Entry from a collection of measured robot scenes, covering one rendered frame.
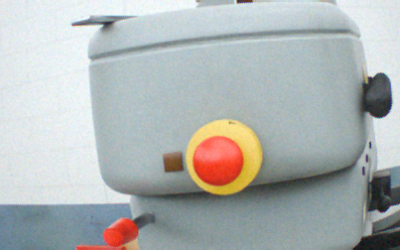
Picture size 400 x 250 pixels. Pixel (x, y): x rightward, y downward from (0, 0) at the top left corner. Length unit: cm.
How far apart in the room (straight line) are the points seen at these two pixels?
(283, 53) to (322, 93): 5
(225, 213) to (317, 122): 16
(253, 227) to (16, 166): 479
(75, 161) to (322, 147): 474
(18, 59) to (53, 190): 80
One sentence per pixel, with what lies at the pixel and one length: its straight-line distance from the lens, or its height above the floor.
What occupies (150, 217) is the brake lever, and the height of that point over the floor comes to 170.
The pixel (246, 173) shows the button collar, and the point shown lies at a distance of 91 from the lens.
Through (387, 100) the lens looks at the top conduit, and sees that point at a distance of 95.
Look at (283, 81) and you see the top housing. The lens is 92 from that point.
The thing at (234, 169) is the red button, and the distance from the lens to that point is 89.
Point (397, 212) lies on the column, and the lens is 166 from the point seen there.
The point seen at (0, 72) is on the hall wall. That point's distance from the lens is 581.
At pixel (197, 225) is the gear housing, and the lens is 105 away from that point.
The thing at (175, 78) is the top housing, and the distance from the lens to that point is 94.
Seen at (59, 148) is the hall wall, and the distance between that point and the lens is 567.
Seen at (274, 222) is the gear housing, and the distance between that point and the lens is 103.
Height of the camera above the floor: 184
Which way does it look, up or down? 3 degrees down
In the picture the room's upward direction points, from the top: 7 degrees counter-clockwise
